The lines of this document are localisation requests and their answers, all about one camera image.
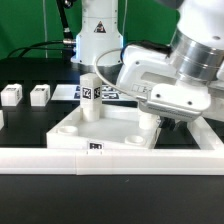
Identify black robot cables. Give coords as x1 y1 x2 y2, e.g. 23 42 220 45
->
7 0 77 59

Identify white L-shaped fixture wall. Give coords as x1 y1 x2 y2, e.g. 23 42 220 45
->
0 118 224 175

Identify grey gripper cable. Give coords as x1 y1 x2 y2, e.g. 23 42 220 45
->
93 48 148 101

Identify white square tabletop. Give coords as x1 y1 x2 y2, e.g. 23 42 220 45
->
46 104 160 150

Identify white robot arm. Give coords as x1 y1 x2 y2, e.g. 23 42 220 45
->
71 0 224 122

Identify white part at left edge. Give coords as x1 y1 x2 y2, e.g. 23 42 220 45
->
0 110 4 130

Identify white sheet with fiducial tags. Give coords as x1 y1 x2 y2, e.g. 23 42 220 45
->
51 84 132 101

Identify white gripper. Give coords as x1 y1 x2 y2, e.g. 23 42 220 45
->
116 41 181 131

